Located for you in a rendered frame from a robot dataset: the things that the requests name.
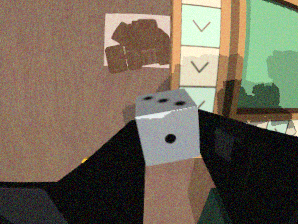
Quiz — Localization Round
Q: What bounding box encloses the grey die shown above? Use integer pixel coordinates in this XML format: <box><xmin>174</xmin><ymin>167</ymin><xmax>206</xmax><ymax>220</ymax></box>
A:
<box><xmin>136</xmin><ymin>88</ymin><xmax>201</xmax><ymax>167</ymax></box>

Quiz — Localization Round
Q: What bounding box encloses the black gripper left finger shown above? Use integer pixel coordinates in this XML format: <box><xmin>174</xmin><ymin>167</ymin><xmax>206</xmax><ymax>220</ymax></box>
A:
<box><xmin>0</xmin><ymin>120</ymin><xmax>146</xmax><ymax>224</ymax></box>

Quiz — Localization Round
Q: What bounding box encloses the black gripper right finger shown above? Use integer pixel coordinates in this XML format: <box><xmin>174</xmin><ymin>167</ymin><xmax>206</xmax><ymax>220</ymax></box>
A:
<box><xmin>197</xmin><ymin>109</ymin><xmax>298</xmax><ymax>224</ymax></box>

